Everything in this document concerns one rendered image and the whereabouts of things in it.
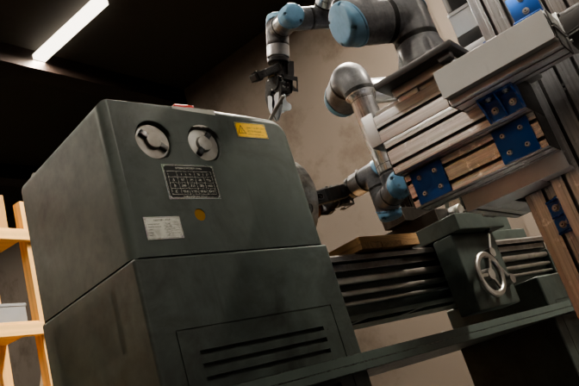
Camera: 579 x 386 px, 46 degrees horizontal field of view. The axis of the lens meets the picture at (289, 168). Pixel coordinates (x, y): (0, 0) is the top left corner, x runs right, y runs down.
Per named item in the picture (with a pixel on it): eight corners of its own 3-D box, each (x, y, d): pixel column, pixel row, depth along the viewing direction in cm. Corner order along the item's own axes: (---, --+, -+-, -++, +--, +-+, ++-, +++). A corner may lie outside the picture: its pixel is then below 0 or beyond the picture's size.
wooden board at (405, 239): (362, 249, 207) (357, 236, 208) (287, 288, 230) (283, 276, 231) (420, 244, 228) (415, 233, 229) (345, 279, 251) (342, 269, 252)
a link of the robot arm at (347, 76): (366, 44, 210) (426, 188, 194) (358, 63, 220) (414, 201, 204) (332, 52, 207) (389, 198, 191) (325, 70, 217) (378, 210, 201)
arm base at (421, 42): (466, 63, 177) (452, 31, 180) (442, 49, 165) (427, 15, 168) (418, 91, 185) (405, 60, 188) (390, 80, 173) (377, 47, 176)
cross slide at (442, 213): (438, 221, 232) (434, 208, 234) (351, 264, 260) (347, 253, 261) (467, 219, 245) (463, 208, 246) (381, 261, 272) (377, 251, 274)
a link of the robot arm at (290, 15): (312, -1, 216) (300, 13, 226) (280, 1, 211) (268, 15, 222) (318, 22, 215) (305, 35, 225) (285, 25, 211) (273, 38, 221)
